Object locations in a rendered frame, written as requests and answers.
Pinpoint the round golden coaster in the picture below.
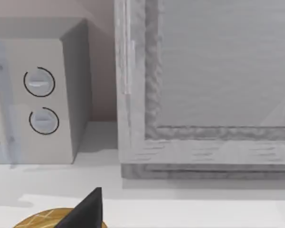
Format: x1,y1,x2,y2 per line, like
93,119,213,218
13,208,108,228

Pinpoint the microwave knob with short arc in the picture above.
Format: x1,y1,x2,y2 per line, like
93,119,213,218
28,106,60,135

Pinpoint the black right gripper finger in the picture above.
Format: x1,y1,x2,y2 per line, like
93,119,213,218
56,187,103,228

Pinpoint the grey cabinet door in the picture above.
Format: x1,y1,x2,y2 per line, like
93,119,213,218
114,0,285,165

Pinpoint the pale microwave door handle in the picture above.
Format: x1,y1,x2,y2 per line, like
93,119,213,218
0,58,16,149

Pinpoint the microwave knob with long arc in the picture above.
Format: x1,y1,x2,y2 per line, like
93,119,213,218
23,66,56,98

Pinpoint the pale microwave oven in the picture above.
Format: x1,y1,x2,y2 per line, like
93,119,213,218
0,17,93,165

